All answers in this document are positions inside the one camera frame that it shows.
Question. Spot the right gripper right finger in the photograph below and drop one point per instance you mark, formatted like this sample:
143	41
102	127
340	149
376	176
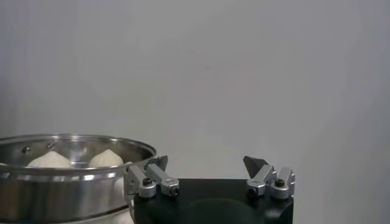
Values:
263	179

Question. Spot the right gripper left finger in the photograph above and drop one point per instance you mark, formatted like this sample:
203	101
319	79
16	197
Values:
163	181

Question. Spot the white steamed baozi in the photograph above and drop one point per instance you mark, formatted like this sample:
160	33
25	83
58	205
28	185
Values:
50	160
106	159

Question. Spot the stainless steel steamer basket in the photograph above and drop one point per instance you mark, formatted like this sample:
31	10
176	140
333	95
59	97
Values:
61	194

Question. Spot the white electric cooking pot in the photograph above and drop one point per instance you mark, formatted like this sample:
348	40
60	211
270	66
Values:
125	217

